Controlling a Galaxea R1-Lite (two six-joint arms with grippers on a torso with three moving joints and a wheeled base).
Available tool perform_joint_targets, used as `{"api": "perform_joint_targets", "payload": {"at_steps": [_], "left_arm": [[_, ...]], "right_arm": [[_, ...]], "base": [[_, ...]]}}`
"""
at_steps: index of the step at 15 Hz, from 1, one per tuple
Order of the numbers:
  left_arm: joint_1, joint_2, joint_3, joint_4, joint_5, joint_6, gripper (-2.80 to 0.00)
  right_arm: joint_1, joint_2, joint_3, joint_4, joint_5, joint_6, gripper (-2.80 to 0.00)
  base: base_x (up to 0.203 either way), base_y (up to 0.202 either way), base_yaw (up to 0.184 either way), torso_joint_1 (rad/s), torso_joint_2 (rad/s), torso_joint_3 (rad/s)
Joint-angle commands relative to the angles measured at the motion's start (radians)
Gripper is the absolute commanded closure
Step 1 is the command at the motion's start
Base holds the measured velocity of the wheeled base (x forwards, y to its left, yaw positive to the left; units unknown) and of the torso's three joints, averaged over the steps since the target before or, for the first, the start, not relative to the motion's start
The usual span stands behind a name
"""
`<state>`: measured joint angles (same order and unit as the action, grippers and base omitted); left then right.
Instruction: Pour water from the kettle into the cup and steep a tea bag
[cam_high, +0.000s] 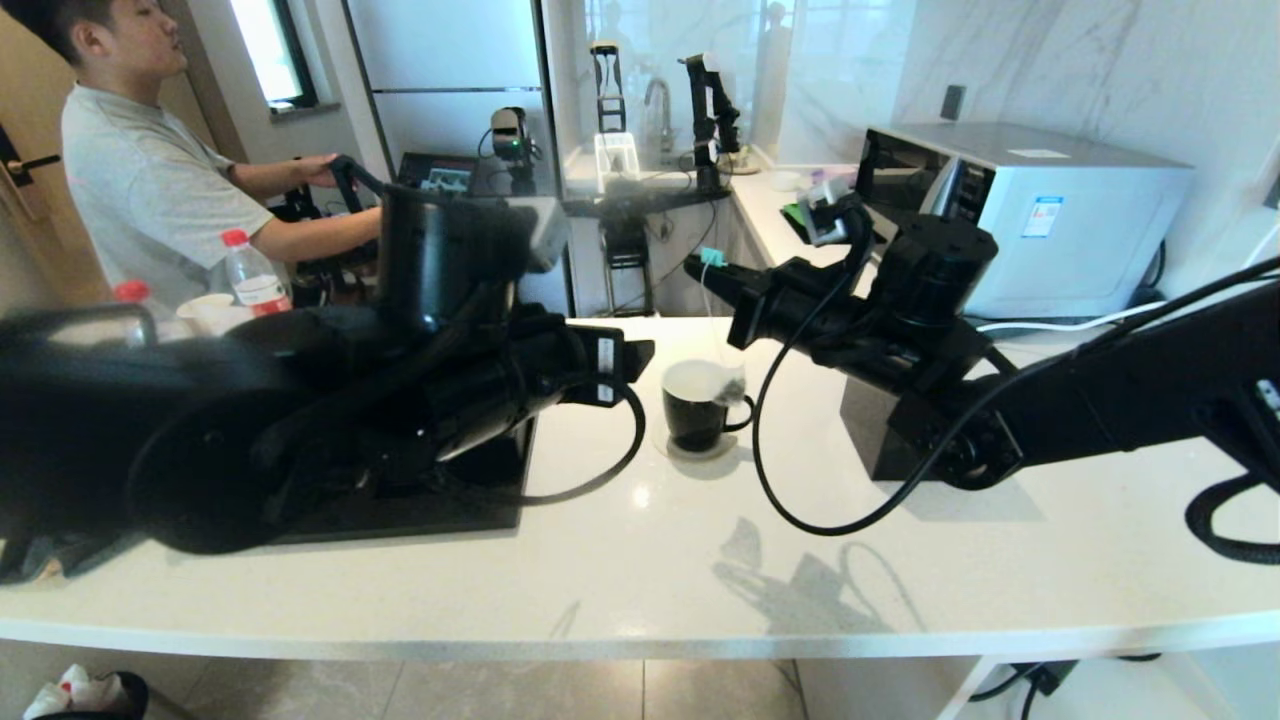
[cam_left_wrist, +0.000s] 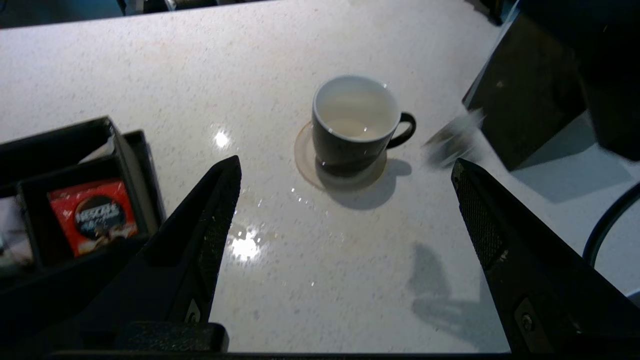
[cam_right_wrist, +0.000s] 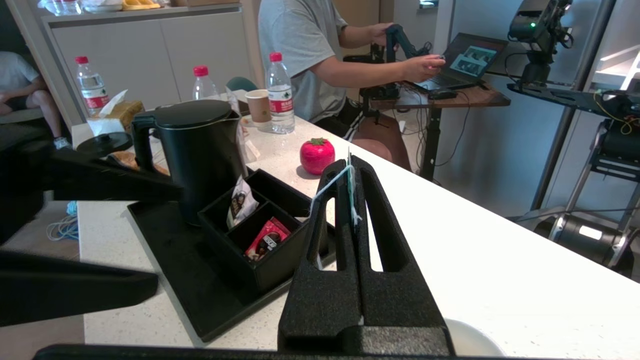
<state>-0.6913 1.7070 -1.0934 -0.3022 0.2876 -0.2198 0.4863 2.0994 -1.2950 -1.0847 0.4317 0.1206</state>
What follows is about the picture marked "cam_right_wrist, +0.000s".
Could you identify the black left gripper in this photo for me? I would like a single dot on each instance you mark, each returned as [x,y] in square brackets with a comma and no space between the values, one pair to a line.
[22,190]

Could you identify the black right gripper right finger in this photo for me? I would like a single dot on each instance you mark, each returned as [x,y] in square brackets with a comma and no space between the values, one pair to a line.
[400,315]

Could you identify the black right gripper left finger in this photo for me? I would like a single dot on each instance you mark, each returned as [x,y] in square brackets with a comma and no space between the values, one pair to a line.
[320,310]

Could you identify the clear small item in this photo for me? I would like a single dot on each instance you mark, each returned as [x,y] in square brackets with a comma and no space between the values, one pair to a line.
[351,200]

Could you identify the black electric kettle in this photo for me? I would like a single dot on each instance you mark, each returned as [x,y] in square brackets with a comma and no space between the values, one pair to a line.
[200,150]

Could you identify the white tea bag packet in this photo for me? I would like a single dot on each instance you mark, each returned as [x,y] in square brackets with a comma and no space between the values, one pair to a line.
[241,202]

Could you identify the black compartment box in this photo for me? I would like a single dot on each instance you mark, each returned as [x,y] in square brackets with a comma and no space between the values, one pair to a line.
[270,275]

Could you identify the black serving tray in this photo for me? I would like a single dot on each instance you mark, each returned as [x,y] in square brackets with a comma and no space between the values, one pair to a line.
[175,260]

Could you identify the red coffee sachet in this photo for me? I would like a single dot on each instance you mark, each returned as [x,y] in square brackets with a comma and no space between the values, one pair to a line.
[267,240]

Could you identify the black round disc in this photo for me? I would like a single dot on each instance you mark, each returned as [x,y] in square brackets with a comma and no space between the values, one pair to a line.
[104,144]

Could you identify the wooden tissue box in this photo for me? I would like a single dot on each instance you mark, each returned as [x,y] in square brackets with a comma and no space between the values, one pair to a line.
[122,112]

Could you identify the water bottle with red label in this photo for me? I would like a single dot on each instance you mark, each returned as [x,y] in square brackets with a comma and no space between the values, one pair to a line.
[280,100]
[92,90]

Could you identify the red tomato shaped object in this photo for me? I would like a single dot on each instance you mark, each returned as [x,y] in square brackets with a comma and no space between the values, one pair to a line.
[316,156]

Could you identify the seated person in white shirt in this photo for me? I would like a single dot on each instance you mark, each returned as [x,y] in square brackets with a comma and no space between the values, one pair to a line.
[25,90]

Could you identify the grey low cabinet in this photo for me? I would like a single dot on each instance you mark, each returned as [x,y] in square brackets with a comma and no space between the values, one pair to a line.
[150,55]

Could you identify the white paper cup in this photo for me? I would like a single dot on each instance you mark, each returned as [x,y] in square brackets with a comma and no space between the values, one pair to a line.
[259,106]

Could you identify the teal chair back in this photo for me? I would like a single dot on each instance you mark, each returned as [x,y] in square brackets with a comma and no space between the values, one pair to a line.
[242,83]

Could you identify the black computer mouse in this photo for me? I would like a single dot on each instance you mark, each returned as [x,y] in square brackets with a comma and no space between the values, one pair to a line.
[442,94]

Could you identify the brown wooden table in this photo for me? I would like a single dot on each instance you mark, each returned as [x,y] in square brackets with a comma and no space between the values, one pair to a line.
[475,97]

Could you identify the yellow flat object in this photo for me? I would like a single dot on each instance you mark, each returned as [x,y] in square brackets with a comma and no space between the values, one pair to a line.
[140,4]

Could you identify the person in grey shirt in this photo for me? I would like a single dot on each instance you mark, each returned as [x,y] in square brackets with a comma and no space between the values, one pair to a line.
[300,50]

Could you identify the black laptop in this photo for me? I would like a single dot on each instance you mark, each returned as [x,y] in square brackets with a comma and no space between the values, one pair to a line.
[470,60]

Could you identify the black shelf stand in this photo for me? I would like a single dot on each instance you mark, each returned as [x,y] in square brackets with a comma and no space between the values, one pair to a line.
[615,145]

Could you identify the black camera head on stand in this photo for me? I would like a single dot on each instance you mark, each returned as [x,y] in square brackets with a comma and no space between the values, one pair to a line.
[540,30]

